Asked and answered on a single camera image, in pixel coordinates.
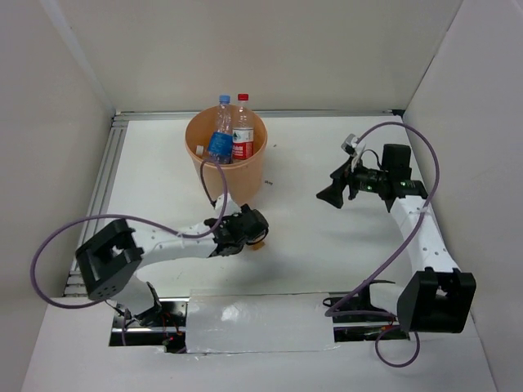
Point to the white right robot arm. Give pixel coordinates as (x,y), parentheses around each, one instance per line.
(438,296)

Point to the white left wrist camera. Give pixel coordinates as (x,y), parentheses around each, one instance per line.
(220,204)

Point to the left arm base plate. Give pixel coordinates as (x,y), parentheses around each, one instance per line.
(167,331)

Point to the aluminium frame rail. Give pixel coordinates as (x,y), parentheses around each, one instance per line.
(74,286)

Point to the orange plastic bin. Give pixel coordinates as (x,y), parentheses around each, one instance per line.
(243,178)

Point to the orange juice bottle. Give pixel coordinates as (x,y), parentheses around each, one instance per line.
(258,245)

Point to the blue cap water bottle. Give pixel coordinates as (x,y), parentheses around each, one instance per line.
(221,141)

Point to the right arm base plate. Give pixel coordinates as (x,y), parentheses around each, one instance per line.
(360,327)

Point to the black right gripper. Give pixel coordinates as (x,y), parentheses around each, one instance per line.
(333,194)

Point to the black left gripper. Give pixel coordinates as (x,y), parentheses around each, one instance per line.
(227,219)

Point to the red label water bottle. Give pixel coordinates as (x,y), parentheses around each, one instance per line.
(243,130)

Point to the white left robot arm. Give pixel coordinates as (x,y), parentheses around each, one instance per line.
(109,260)

